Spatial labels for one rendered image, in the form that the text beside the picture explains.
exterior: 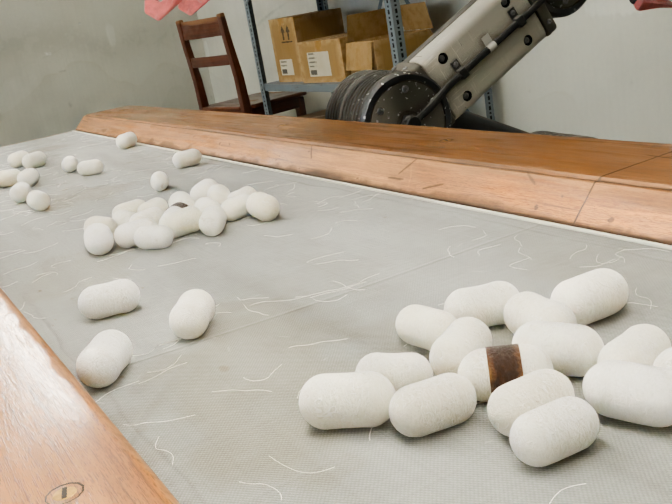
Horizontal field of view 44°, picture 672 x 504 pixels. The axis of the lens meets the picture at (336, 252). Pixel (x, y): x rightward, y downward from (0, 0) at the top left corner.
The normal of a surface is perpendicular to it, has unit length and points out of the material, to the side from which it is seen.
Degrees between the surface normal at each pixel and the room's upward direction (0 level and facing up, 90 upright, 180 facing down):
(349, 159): 45
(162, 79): 90
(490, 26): 90
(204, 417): 0
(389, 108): 90
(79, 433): 0
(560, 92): 90
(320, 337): 0
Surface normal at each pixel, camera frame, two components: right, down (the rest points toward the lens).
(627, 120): -0.83, 0.29
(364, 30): 0.48, 0.43
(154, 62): 0.54, 0.17
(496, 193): -0.71, -0.47
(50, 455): -0.16, -0.94
